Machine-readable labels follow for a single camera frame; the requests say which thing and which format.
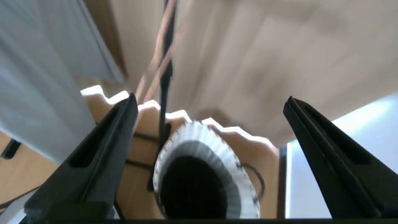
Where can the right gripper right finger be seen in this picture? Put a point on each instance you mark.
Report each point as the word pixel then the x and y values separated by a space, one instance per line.
pixel 348 174

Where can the beige curtain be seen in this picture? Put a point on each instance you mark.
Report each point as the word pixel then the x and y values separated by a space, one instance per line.
pixel 264 62

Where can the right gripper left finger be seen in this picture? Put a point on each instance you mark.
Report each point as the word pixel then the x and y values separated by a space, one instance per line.
pixel 102 174

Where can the white laundry basket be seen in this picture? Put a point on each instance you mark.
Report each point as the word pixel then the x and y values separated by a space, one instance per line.
pixel 224 149

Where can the pink clothes hanger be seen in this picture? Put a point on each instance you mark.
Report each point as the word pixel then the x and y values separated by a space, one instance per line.
pixel 158 53

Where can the pale grey shorts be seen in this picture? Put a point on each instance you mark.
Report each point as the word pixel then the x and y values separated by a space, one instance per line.
pixel 46 77

